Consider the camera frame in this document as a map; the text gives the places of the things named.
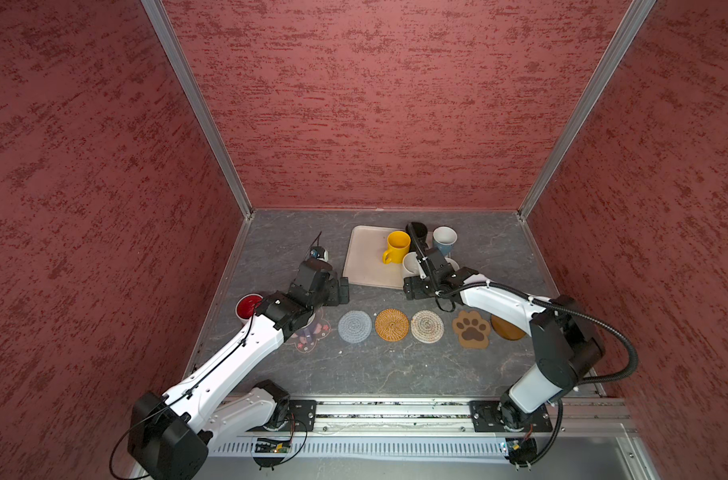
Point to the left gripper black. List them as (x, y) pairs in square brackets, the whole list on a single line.
[(333, 297)]

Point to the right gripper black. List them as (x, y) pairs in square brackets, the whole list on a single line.
[(418, 292)]

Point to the beige woven spiral coaster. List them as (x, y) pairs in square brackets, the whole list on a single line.
[(427, 327)]

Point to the grey round coaster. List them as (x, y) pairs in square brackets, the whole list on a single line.
[(355, 326)]

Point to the brown woven rattan coaster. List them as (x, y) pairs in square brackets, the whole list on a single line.
[(392, 325)]

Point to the pink flower coaster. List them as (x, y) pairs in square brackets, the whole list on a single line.
[(307, 338)]

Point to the brown paw coaster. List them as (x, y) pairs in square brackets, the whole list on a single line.
[(472, 330)]

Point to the white mug red inside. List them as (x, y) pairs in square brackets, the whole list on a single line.
[(246, 306)]

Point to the brown round wooden coaster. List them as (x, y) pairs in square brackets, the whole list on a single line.
[(506, 330)]

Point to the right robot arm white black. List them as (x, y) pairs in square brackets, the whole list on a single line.
[(565, 340)]

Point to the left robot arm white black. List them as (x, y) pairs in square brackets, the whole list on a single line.
[(170, 435)]

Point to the white mug centre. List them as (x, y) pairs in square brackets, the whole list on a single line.
[(411, 267)]

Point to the beige serving tray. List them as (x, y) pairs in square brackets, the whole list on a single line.
[(363, 265)]

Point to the white mug right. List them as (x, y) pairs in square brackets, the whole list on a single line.
[(453, 263)]

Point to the yellow mug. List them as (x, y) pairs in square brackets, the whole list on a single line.
[(398, 246)]

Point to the black mug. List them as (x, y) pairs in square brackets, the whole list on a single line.
[(417, 232)]

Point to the light blue mug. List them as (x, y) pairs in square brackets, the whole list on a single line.
[(444, 239)]

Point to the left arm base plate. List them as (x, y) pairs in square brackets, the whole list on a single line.
[(298, 414)]

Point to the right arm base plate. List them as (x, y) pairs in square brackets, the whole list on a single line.
[(493, 416)]

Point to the aluminium mounting rail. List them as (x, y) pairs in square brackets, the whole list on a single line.
[(440, 416)]

